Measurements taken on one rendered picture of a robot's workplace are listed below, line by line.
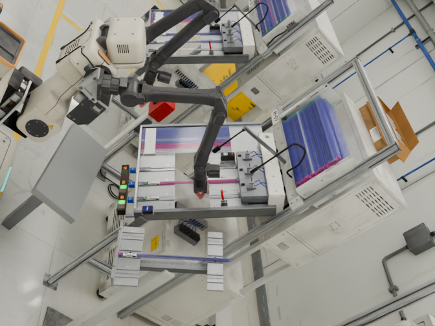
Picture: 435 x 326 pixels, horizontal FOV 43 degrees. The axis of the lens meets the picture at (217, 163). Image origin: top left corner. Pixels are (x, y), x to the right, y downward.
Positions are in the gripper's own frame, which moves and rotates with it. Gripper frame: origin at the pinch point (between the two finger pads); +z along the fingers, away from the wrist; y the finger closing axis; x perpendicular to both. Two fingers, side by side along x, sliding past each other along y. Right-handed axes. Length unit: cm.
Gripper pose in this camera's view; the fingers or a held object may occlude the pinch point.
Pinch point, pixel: (200, 196)
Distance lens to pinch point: 281.5
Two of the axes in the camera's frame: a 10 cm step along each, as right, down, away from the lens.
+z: 0.0, 7.4, 6.8
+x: -10.0, 0.3, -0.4
